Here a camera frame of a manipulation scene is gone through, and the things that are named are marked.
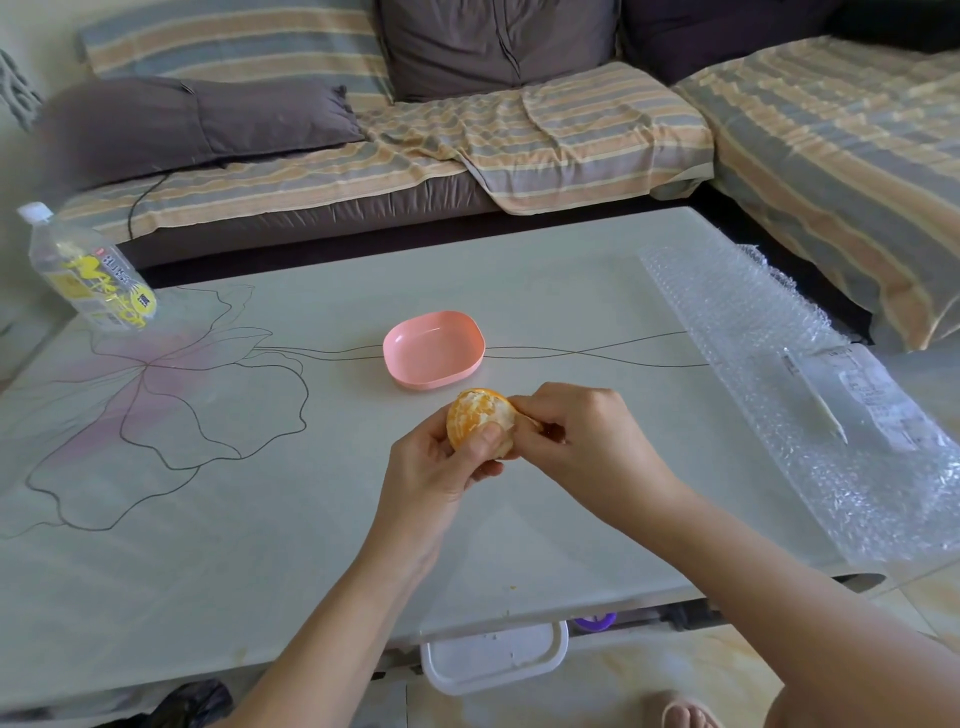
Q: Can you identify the black cable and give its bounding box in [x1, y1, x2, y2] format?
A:
[127, 170, 170, 241]

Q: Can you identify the person's right forearm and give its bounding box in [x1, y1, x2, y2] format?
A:
[644, 487, 960, 728]

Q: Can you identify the white carved screen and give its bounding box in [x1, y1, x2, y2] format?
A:
[0, 48, 43, 133]

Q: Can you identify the person's left forearm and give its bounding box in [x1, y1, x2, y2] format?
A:
[217, 539, 429, 728]

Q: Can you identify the grey upright cushion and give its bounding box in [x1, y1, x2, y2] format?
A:
[374, 0, 622, 103]

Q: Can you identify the dark brown sofa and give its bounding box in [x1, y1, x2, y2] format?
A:
[116, 172, 875, 343]

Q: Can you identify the clear plastic bag paper label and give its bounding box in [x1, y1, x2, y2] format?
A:
[779, 343, 946, 455]

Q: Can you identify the person's right hand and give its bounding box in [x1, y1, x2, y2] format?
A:
[509, 382, 691, 535]

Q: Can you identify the white plastic container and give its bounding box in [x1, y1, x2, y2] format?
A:
[419, 620, 570, 697]

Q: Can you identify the thin white stick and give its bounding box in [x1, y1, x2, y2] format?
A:
[781, 348, 849, 445]

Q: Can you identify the person's right leg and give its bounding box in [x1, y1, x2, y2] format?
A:
[764, 674, 826, 728]

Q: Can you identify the orange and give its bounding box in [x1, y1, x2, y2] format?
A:
[446, 387, 543, 460]

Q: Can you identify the black garment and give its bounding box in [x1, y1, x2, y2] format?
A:
[824, 0, 960, 54]

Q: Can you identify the black plastic bag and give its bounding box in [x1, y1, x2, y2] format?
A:
[97, 678, 234, 728]

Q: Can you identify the striped sofa sheet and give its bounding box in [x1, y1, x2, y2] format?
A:
[56, 61, 715, 245]
[672, 35, 960, 352]

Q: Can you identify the clear bubble wrap sheet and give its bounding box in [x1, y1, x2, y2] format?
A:
[637, 243, 960, 564]

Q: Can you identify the grey flat pillow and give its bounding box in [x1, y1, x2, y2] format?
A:
[37, 77, 367, 193]

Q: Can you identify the clear bottle yellow label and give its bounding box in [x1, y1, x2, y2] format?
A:
[16, 202, 159, 333]

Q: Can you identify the pink plastic dish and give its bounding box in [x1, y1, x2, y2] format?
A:
[382, 311, 487, 391]

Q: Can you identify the black box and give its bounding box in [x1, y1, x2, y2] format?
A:
[667, 599, 725, 631]

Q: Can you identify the person's right foot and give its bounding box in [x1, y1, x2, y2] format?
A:
[644, 691, 721, 728]

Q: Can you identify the person's left hand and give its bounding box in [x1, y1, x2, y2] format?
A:
[367, 404, 519, 579]

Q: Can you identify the dark purple cushion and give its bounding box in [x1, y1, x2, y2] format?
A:
[618, 0, 841, 85]

